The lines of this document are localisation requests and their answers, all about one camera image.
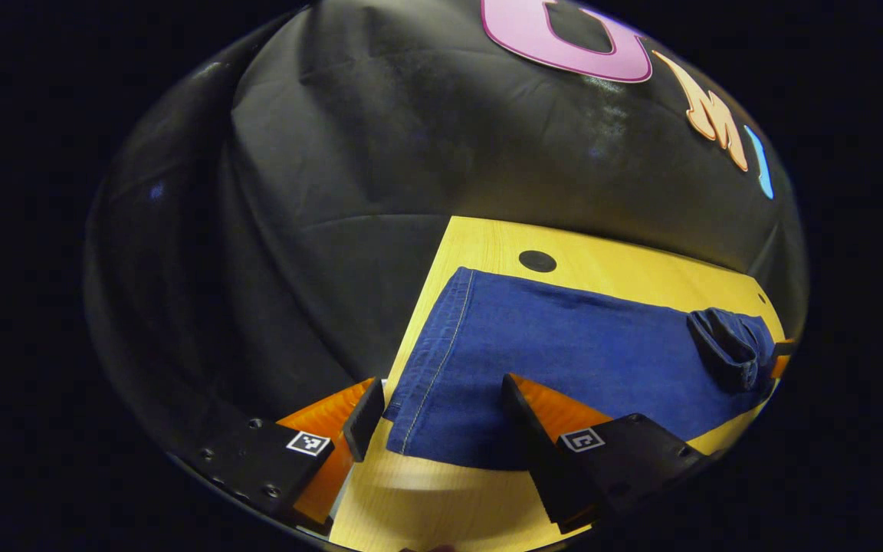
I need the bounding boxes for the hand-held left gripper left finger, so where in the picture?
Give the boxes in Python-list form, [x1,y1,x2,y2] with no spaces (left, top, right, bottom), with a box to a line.
[181,376,386,537]

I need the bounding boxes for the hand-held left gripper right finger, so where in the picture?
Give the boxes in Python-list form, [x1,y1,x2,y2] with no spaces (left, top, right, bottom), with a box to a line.
[501,373,711,535]

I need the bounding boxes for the blue denim jeans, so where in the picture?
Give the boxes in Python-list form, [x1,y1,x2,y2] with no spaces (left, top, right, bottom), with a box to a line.
[384,266,780,471]

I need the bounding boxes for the black backdrop cloth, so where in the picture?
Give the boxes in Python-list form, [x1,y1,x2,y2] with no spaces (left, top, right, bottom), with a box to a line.
[81,0,809,461]

